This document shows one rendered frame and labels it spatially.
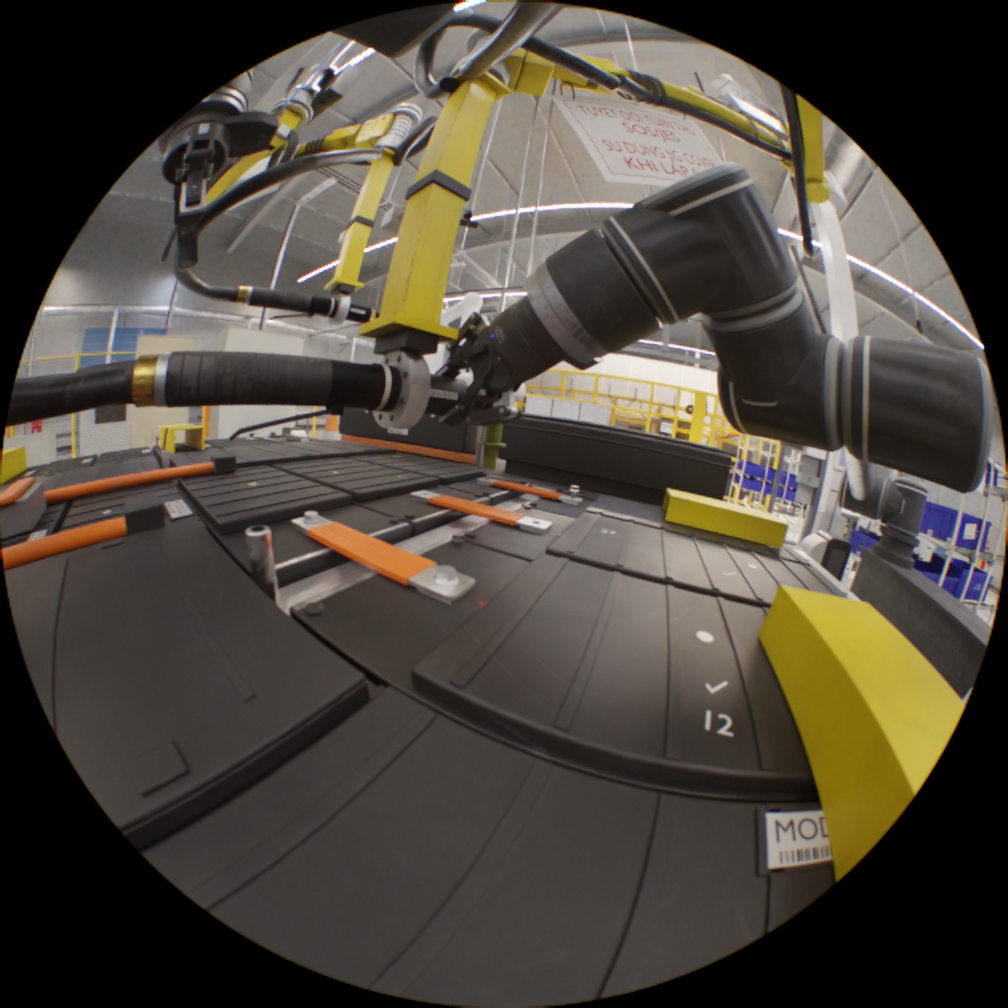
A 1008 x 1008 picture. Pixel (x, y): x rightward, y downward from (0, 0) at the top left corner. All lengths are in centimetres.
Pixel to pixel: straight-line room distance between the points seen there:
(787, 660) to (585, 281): 26
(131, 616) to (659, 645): 22
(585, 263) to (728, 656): 26
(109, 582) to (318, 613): 11
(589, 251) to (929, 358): 27
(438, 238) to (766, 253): 31
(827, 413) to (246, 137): 62
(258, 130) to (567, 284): 39
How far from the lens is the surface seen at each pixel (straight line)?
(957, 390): 30
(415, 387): 33
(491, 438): 46
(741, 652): 17
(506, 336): 31
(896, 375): 30
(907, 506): 175
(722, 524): 41
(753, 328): 29
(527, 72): 72
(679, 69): 1031
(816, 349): 32
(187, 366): 30
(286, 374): 30
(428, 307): 37
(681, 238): 26
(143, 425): 450
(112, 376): 31
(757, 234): 28
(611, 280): 26
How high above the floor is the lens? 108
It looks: 14 degrees down
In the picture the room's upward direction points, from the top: 8 degrees clockwise
